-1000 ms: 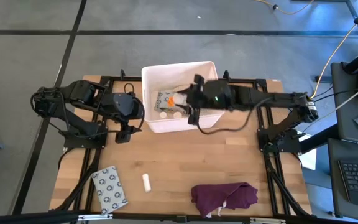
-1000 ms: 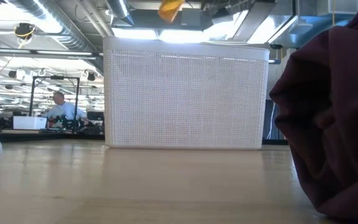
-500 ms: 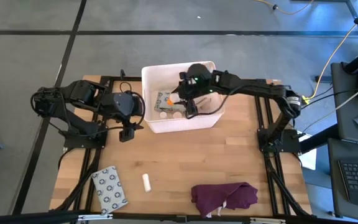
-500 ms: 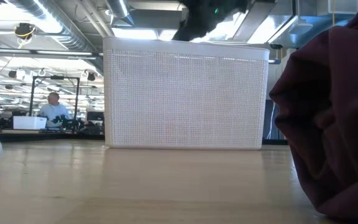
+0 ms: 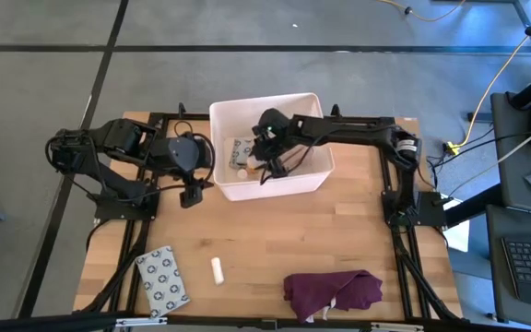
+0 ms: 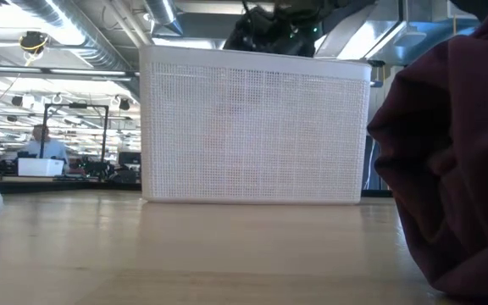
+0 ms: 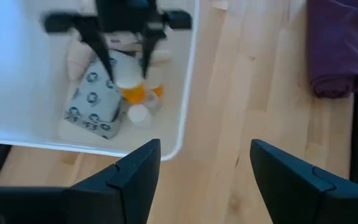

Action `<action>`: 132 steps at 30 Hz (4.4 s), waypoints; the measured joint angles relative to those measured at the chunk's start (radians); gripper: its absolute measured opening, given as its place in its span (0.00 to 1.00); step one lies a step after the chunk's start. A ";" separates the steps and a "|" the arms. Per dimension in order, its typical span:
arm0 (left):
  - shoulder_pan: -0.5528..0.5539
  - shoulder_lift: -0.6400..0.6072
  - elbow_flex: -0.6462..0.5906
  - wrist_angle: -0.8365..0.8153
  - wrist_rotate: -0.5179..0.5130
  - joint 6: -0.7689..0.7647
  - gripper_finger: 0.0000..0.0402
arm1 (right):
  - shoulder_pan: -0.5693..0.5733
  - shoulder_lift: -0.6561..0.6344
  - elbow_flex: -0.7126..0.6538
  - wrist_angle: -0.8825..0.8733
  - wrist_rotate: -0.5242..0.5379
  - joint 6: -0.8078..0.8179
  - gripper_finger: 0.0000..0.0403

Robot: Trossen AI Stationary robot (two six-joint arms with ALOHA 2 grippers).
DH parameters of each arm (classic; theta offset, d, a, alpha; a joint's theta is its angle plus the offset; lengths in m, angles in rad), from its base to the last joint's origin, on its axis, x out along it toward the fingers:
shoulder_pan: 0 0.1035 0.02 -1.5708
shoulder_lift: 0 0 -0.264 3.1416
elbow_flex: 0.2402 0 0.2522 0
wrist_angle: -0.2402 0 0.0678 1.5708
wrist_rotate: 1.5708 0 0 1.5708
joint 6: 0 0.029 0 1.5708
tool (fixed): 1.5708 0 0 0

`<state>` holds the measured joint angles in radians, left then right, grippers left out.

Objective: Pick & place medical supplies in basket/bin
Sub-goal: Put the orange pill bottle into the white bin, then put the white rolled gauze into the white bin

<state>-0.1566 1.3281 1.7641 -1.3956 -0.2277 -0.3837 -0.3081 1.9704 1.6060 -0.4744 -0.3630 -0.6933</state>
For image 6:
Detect white perforated plastic basket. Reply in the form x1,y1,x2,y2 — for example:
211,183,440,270
139,44,373,206

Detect small black monitor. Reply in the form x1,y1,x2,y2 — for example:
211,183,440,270
118,151,141,167

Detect person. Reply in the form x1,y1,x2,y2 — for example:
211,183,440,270
19,124,69,164

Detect background black robot arms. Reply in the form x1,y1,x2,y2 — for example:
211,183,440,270
69,158,116,180

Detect black metal frame stand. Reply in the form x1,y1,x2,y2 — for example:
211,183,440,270
39,103,110,162

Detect white box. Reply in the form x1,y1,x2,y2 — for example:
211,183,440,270
17,158,65,178

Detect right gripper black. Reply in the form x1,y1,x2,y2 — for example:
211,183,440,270
222,0,326,58

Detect black ceiling device yellow cable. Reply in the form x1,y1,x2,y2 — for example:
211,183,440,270
19,30,51,55

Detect maroon cloth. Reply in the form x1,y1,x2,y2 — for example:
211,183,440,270
366,0,488,305

